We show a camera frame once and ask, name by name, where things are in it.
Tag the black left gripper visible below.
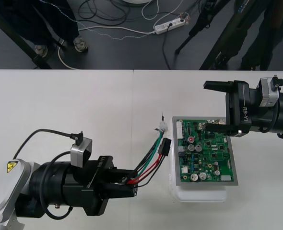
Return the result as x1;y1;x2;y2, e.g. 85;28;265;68
62;155;139;216

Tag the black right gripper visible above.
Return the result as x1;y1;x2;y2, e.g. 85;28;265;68
203;80;261;138

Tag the green circuit board grey frame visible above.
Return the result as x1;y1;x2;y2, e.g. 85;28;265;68
171;116;239;187

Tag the red black green cable bundle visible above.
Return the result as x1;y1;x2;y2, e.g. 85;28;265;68
125;112;173;188

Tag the black tripod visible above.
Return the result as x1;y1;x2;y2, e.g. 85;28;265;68
199;0;255;70
175;0;228;55

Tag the white power strip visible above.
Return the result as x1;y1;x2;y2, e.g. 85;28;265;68
154;16;187;35

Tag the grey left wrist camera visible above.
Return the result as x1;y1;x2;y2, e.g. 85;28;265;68
70;138;94;167

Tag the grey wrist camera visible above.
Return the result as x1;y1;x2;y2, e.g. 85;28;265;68
258;76;281;108
70;138;94;167

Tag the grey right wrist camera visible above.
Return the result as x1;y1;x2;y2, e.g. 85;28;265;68
258;76;281;108

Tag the black floor cable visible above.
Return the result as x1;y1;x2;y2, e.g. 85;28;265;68
161;23;175;70

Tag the black left wrist camera cable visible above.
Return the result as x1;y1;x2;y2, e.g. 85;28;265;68
12;129;84;220

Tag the thin white cable loop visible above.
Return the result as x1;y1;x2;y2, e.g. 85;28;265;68
141;0;182;22

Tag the white power cord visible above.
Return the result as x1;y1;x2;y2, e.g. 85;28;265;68
58;23;156;70

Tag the blue white braided cable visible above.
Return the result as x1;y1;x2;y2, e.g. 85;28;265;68
39;0;154;41

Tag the black cable tangle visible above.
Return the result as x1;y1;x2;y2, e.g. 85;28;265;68
78;0;128;26

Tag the black metal frame leg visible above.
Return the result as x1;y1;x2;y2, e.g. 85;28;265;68
0;3;53;70

